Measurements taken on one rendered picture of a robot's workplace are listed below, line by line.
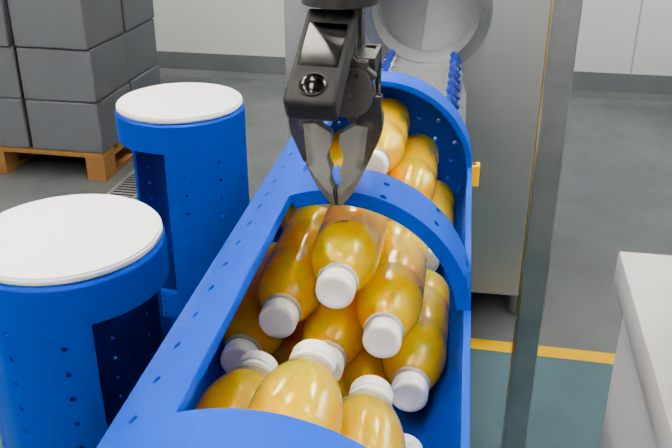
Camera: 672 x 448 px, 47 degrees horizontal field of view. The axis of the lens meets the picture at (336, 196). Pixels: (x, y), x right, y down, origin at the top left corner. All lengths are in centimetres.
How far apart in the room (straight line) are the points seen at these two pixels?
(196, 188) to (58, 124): 247
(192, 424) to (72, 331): 64
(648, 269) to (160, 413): 54
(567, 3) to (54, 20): 273
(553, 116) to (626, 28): 377
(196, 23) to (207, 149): 424
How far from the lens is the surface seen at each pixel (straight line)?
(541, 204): 190
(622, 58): 561
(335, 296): 76
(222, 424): 50
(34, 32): 403
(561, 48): 178
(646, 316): 79
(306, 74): 67
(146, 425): 53
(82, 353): 114
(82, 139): 409
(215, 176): 171
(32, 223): 125
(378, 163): 104
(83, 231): 120
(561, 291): 311
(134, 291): 113
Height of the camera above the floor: 155
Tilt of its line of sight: 24 degrees down
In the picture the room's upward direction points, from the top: straight up
